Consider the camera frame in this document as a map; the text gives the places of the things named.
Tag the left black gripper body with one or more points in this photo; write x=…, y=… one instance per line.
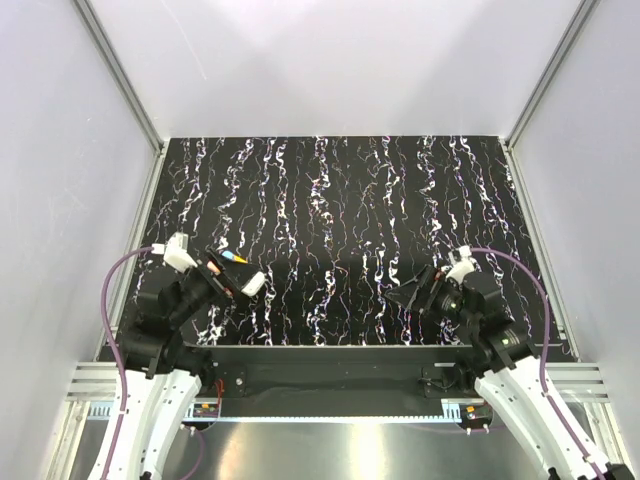
x=218, y=282

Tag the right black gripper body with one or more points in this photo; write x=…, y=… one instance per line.
x=435, y=284

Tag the white plug adapter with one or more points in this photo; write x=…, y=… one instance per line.
x=254, y=284

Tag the light blue plug adapter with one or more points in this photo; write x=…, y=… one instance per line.
x=229, y=255

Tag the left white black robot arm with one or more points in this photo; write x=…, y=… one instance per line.
x=158, y=374

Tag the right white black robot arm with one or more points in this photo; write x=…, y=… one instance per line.
x=505, y=370

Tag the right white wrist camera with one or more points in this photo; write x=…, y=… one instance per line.
x=461, y=264

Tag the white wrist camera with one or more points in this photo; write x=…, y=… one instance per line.
x=461, y=264
x=174, y=252

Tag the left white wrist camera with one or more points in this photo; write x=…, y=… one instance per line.
x=174, y=252

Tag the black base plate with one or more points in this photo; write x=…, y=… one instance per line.
x=295, y=383

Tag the left aluminium frame post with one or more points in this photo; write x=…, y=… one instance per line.
x=107, y=52

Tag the aluminium frame post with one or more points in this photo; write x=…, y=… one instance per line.
x=107, y=52
x=577, y=23

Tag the right aluminium frame post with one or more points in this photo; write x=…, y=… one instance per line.
x=577, y=23

